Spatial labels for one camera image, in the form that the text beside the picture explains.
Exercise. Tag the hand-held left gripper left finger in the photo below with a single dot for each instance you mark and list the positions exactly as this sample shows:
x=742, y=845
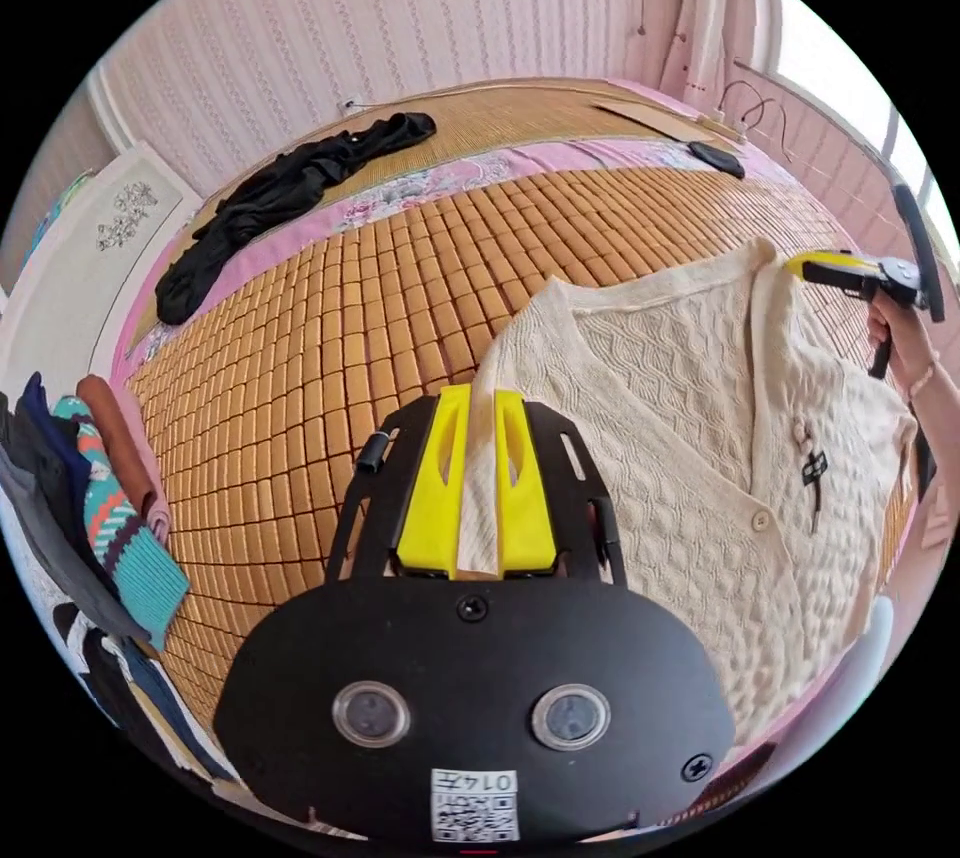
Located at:
x=431, y=498

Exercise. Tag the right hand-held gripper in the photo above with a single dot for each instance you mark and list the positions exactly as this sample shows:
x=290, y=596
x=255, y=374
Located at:
x=889, y=280

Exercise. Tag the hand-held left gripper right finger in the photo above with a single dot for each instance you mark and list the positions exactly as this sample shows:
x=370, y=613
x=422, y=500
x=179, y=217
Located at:
x=525, y=513

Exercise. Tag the beige wool sweater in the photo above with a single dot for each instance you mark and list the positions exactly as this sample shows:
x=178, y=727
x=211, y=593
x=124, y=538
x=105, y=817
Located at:
x=675, y=423

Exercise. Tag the person's right forearm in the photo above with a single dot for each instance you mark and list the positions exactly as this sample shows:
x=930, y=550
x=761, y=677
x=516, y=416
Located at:
x=937, y=400

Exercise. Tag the person's right hand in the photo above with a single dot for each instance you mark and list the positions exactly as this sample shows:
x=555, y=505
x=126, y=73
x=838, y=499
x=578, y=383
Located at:
x=907, y=340

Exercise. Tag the small black pouch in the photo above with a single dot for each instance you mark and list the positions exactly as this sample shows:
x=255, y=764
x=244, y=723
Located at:
x=718, y=159

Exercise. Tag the bed with woven mat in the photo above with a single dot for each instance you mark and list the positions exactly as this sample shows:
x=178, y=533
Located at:
x=337, y=363

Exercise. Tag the window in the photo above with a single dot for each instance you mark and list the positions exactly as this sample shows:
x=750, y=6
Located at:
x=847, y=85

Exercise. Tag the flat cardboard sheet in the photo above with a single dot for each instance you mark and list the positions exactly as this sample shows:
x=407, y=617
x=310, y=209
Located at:
x=652, y=117

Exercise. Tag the person's body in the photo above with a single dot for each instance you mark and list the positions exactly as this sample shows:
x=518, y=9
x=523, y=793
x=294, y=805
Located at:
x=934, y=483

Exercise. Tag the pile of clothes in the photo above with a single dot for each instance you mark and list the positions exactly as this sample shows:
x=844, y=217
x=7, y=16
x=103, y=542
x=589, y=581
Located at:
x=97, y=498

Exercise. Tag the black garment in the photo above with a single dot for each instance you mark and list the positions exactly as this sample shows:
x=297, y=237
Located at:
x=277, y=198

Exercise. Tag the white door with print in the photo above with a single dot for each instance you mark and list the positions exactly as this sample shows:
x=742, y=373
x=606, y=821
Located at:
x=82, y=250

